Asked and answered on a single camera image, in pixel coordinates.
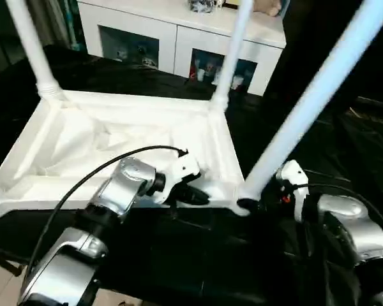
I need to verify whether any white plastic table top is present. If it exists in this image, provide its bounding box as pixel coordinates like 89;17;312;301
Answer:
0;89;253;221

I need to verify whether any black shiny mat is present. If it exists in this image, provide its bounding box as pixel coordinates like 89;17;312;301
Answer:
0;44;383;306

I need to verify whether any white printed mug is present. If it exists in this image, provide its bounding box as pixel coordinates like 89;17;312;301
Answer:
206;62;220;84

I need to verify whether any long black bar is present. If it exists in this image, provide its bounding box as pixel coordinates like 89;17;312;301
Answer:
356;97;383;112

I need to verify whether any white sideboard cabinet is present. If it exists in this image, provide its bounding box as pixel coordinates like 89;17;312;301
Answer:
76;0;287;97

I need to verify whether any beige teddy bear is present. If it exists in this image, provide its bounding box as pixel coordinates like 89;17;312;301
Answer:
253;0;282;17

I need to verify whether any dark cluttered bundle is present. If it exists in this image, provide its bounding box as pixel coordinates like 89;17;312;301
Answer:
187;0;215;14

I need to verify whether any beige curtain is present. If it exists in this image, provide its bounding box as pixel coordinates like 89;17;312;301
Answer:
0;0;80;77

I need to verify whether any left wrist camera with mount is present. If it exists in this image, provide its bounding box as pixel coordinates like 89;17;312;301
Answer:
155;149;202;205

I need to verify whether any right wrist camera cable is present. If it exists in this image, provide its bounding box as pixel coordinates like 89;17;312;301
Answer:
292;182;383;238

